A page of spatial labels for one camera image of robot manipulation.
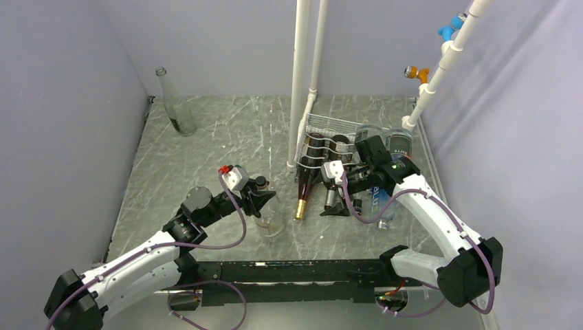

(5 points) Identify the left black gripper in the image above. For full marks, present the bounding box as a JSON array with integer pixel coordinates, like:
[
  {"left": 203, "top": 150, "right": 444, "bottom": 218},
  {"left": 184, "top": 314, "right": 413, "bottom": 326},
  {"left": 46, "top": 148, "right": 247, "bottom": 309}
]
[{"left": 200, "top": 177, "right": 275, "bottom": 227}]

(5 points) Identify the clear bottle white label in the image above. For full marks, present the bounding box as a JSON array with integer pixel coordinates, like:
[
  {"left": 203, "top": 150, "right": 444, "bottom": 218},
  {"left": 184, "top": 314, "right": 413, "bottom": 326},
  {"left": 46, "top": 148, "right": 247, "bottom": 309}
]
[{"left": 254, "top": 176, "right": 284, "bottom": 238}]

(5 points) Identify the clear bottle silver cap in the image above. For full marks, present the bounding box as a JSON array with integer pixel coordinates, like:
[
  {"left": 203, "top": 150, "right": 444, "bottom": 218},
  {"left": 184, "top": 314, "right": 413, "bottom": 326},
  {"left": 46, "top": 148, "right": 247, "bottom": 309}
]
[{"left": 354, "top": 124, "right": 386, "bottom": 144}]

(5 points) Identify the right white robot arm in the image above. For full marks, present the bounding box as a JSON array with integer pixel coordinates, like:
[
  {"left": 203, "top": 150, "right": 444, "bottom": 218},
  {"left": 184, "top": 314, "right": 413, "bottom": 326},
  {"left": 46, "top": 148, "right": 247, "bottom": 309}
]
[{"left": 320, "top": 136, "right": 503, "bottom": 314}]

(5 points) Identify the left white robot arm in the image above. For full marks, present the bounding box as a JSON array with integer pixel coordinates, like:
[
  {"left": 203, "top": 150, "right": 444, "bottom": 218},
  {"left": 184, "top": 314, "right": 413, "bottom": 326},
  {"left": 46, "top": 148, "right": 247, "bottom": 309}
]
[{"left": 43, "top": 181, "right": 278, "bottom": 329}]

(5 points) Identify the dark bottle black cap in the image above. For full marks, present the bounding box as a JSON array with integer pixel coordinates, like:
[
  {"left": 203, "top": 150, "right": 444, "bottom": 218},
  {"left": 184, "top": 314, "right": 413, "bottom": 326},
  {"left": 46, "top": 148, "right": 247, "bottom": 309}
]
[{"left": 352, "top": 197, "right": 362, "bottom": 215}]

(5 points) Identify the blue labelled water bottle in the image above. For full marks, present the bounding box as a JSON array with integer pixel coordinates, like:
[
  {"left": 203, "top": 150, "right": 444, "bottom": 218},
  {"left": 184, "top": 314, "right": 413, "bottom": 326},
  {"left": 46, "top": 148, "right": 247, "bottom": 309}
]
[{"left": 368, "top": 187, "right": 398, "bottom": 230}]

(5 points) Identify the dark bottle gold foil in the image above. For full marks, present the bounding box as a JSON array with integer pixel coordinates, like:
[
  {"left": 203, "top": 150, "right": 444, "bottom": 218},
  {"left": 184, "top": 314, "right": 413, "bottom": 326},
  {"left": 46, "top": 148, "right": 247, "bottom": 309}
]
[{"left": 295, "top": 133, "right": 325, "bottom": 220}]

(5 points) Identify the dark bottle grey foil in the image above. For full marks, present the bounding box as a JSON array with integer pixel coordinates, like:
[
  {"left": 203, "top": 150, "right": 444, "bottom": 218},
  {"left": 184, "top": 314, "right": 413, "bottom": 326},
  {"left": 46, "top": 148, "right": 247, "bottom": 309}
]
[{"left": 323, "top": 135, "right": 352, "bottom": 189}]

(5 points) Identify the clear bottle dark green label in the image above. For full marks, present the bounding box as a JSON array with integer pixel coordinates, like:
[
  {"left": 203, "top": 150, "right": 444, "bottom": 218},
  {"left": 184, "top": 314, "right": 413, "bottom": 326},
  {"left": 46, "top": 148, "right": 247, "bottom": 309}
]
[{"left": 385, "top": 128, "right": 413, "bottom": 160}]

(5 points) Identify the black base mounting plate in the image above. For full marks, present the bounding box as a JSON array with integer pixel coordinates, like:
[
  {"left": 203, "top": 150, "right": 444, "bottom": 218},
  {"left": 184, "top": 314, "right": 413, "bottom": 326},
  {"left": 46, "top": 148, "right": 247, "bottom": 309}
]
[{"left": 170, "top": 258, "right": 421, "bottom": 307}]

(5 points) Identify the orange pipe nozzle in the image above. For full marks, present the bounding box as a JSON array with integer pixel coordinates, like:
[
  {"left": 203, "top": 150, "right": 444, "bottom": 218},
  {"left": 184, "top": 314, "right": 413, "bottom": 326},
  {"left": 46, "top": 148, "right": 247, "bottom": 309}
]
[{"left": 404, "top": 65, "right": 430, "bottom": 84}]

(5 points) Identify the slanted white pipe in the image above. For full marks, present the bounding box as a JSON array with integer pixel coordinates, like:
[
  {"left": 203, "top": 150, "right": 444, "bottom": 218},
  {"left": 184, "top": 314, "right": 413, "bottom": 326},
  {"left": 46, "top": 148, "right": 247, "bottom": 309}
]
[{"left": 401, "top": 0, "right": 491, "bottom": 131}]

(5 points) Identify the thick white vertical pipe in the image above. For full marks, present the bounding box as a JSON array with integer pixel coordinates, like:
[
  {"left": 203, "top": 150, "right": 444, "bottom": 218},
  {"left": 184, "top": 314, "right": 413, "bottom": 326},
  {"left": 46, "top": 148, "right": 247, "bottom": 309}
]
[{"left": 286, "top": 0, "right": 311, "bottom": 173}]

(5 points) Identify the blue pipe nozzle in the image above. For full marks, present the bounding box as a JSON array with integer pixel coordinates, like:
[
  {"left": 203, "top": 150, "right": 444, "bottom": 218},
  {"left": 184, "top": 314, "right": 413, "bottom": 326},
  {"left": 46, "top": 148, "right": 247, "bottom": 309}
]
[{"left": 438, "top": 12, "right": 468, "bottom": 42}]

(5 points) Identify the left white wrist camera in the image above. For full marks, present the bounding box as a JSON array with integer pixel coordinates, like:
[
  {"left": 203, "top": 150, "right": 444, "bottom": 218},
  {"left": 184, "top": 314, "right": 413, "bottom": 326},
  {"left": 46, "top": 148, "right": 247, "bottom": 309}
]
[{"left": 218, "top": 165, "right": 249, "bottom": 191}]

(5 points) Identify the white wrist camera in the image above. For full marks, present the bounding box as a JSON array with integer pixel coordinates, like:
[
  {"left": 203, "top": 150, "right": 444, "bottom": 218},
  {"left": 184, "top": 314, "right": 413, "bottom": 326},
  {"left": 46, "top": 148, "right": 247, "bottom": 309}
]
[
  {"left": 218, "top": 165, "right": 249, "bottom": 191},
  {"left": 320, "top": 160, "right": 346, "bottom": 185}
]

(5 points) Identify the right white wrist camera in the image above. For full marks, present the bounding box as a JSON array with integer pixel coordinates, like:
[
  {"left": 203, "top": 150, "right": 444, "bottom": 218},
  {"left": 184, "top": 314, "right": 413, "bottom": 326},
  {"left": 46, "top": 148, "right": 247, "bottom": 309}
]
[{"left": 320, "top": 160, "right": 346, "bottom": 185}]

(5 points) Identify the white wire wine rack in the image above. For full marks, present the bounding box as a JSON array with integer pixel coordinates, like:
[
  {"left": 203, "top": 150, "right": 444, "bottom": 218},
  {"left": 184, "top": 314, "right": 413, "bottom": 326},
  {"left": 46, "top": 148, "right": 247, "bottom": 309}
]
[{"left": 294, "top": 113, "right": 413, "bottom": 179}]

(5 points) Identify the aluminium frame rail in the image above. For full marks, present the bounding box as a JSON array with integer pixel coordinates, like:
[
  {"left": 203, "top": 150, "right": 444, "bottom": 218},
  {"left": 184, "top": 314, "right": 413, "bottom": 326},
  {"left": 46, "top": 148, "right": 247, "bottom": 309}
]
[{"left": 72, "top": 258, "right": 500, "bottom": 330}]

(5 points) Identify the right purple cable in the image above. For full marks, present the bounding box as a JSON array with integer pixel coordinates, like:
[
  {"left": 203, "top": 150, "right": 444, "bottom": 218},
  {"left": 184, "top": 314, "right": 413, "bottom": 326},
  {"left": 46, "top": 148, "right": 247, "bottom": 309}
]
[{"left": 340, "top": 173, "right": 497, "bottom": 319}]

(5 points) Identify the purple cable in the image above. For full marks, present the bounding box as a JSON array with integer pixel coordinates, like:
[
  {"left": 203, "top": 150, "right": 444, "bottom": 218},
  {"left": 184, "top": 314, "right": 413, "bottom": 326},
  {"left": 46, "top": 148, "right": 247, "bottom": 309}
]
[
  {"left": 340, "top": 173, "right": 497, "bottom": 319},
  {"left": 45, "top": 170, "right": 249, "bottom": 330}
]

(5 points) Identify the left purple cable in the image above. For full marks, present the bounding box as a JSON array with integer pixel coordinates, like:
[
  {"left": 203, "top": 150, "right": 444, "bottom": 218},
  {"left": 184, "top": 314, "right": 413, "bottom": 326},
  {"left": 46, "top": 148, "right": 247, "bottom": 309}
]
[{"left": 45, "top": 170, "right": 249, "bottom": 330}]

